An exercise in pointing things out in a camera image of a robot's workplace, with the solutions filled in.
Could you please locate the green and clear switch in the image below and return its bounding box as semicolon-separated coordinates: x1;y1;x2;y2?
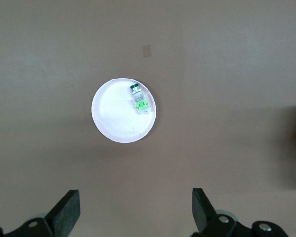
129;83;151;116

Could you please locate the pink round plate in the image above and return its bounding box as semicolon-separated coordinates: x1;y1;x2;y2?
91;78;160;144

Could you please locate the brown tape patch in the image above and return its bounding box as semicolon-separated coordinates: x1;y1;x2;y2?
141;44;152;58

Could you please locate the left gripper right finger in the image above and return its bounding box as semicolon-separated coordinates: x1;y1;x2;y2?
192;187;238;237

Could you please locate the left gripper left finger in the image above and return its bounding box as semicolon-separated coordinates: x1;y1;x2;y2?
4;189;81;237

